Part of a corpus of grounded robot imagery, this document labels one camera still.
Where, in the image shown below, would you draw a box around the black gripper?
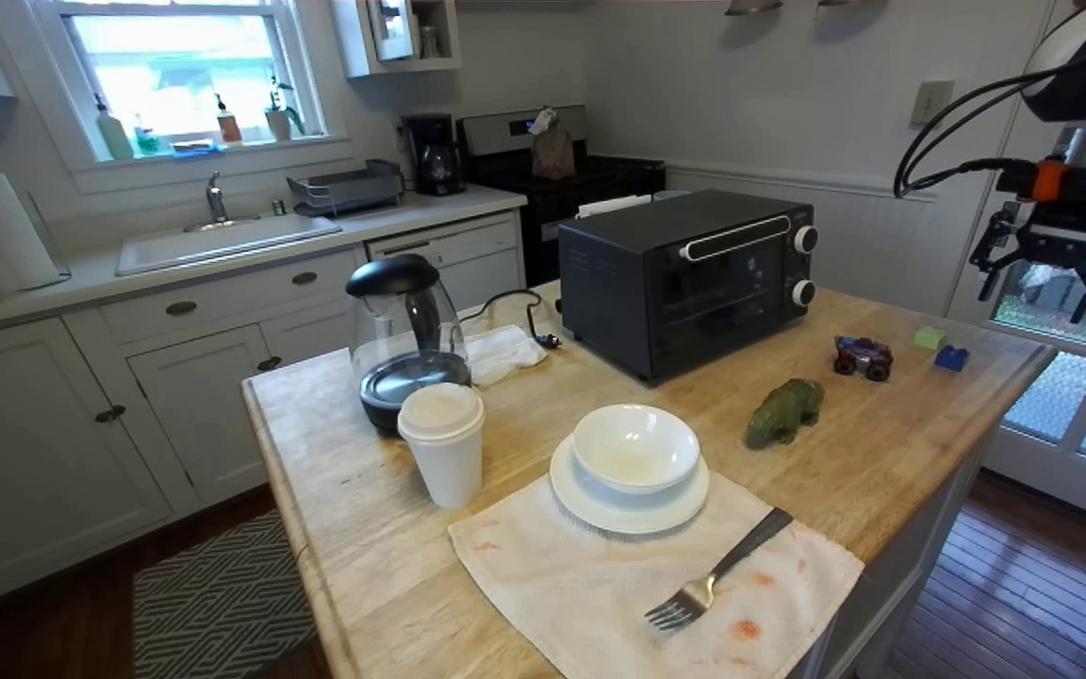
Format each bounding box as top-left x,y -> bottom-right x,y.
965,200 -> 1086,325

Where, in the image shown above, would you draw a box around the red toy monster truck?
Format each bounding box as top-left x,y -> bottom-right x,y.
831,332 -> 896,386

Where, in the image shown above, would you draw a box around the green dinosaur toy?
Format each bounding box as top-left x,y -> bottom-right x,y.
741,378 -> 827,452

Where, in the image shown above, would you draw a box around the white paned glass door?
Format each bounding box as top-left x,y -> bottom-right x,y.
980,248 -> 1086,540

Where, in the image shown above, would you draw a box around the white kitchen island base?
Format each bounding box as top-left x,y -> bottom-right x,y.
792,363 -> 1057,679

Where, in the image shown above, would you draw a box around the black toaster oven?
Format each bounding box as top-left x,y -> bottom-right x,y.
555,183 -> 822,387

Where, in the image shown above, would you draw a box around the metal fork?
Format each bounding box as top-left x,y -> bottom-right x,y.
642,505 -> 797,632

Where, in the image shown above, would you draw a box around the white bowl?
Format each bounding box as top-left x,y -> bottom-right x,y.
564,400 -> 705,498

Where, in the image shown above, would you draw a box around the black steel stove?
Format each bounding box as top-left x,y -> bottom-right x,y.
455,105 -> 671,292

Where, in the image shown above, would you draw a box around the white plate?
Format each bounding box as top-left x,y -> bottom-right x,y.
548,431 -> 712,540

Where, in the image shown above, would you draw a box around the brown paper bag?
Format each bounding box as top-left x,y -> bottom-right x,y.
524,105 -> 582,183

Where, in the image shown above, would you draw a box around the crumpled white paper towel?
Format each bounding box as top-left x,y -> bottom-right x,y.
461,318 -> 555,387

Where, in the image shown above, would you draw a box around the stained white cloth napkin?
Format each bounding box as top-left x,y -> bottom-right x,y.
445,468 -> 866,679

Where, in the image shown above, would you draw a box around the black coffee maker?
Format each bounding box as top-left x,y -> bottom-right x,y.
397,110 -> 469,200

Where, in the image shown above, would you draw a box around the stacked pale cups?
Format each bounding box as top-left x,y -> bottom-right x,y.
392,380 -> 490,514

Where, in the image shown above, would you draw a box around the grey dish rack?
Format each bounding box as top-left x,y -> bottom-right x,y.
283,153 -> 407,220

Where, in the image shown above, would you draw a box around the small potted plant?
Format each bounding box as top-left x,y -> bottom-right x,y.
261,77 -> 309,144

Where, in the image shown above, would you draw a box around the white kitchen sink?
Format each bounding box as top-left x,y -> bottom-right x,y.
112,211 -> 345,278

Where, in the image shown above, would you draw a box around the metal sink faucet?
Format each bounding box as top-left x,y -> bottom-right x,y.
200,168 -> 232,230

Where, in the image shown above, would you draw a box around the kitchen window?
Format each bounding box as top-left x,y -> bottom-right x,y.
29,0 -> 345,172

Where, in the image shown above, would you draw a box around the grey patterned floor rug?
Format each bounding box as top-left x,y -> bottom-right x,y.
128,505 -> 320,679

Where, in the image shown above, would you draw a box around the white counter cabinets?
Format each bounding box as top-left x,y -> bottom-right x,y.
0,183 -> 531,618

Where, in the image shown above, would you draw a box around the wall switch plate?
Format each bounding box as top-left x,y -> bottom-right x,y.
910,77 -> 959,131

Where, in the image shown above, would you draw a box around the black toaster power cable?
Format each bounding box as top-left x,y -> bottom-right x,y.
470,285 -> 564,356

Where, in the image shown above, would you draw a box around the white wall shelf cabinet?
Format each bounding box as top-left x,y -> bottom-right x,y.
327,0 -> 464,84

